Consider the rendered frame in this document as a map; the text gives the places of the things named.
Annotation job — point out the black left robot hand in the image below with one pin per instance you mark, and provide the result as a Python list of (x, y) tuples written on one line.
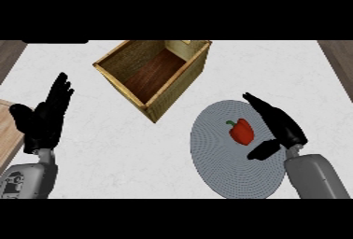
[(46, 121)]

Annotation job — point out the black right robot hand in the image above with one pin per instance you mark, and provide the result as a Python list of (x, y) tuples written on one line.
[(279, 124)]

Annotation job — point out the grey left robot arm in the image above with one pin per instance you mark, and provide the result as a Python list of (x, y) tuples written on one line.
[(28, 179)]

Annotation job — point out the square wicker basket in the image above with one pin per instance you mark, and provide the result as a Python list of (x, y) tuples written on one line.
[(154, 77)]

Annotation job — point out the red bell pepper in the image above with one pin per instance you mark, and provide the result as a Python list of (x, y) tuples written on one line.
[(243, 132)]

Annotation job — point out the pale wooden cutting board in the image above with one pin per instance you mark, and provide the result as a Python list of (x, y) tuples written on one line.
[(8, 133)]

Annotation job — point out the round grey placemat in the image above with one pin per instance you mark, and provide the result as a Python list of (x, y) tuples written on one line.
[(229, 161)]

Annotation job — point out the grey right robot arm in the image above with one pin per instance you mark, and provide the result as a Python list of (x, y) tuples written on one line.
[(315, 175)]

